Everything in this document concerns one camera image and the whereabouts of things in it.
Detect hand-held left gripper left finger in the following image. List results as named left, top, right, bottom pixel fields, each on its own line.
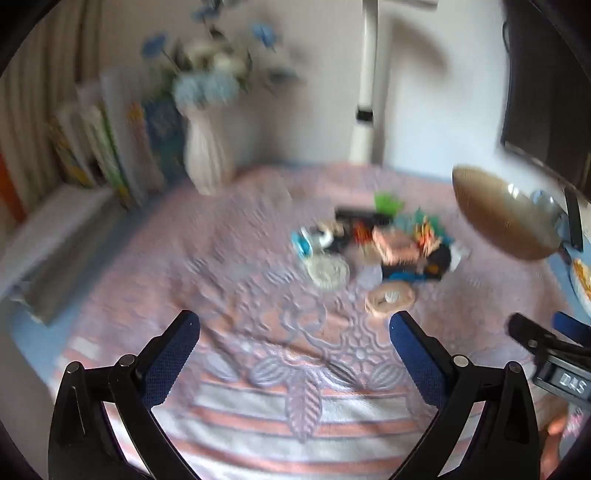
left=47, top=310, right=201, bottom=480

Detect white patterned plate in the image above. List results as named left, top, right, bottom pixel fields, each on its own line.
left=569, top=258, right=591, bottom=315

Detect white ribbed vase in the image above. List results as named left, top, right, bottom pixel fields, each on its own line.
left=184, top=104, right=236, bottom=197

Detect row of upright books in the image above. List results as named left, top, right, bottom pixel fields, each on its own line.
left=46, top=69, right=188, bottom=209

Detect black monitor stand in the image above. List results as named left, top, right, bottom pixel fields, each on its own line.
left=564, top=187, right=584, bottom=252

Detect small blue white object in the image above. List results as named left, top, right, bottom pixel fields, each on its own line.
left=292, top=227, right=315, bottom=259

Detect pink toy car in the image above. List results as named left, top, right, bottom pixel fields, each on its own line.
left=372, top=226, right=419, bottom=267

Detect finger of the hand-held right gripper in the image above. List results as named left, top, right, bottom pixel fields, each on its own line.
left=508, top=313, right=561, bottom=357
left=553, top=311, right=591, bottom=346

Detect beige curtain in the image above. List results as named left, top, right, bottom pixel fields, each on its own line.
left=0, top=0, right=107, bottom=222

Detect beige tape roll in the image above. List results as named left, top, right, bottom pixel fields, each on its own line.
left=365, top=281, right=416, bottom=317

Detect white flat box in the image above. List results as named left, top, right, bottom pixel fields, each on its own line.
left=0, top=185, right=117, bottom=325

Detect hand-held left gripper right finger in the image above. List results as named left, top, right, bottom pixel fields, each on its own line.
left=389, top=310, right=541, bottom=480

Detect blue and white artificial flowers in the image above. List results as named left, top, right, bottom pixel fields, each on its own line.
left=141, top=0, right=305, bottom=112

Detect green hair clip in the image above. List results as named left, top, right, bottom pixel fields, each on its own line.
left=374, top=191, right=403, bottom=216

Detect plain black lighter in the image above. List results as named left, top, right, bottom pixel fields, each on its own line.
left=335, top=208, right=384, bottom=223

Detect clear round coaster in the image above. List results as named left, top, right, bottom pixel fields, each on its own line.
left=307, top=256, right=352, bottom=291

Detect teal hair clip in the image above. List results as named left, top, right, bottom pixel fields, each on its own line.
left=402, top=210, right=445, bottom=232

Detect white lamp pole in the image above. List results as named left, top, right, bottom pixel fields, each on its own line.
left=348, top=0, right=439, bottom=163

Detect black and blue lighter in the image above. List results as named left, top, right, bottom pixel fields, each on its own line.
left=382, top=244, right=454, bottom=283

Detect black monitor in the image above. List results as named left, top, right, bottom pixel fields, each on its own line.
left=501, top=0, right=591, bottom=188

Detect person's right hand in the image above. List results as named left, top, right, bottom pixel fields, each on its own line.
left=540, top=413, right=576, bottom=480

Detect pink patterned blanket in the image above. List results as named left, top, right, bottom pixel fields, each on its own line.
left=51, top=161, right=573, bottom=480

